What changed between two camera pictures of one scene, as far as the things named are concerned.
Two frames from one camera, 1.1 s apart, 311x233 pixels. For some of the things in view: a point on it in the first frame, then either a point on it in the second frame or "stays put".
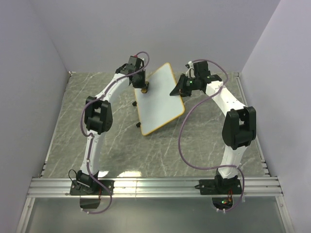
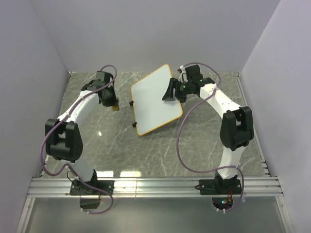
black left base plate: (91, 187) stays put
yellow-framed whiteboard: (156, 108) stays put
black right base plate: (219, 186) stays put
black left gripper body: (141, 81) to (111, 99)
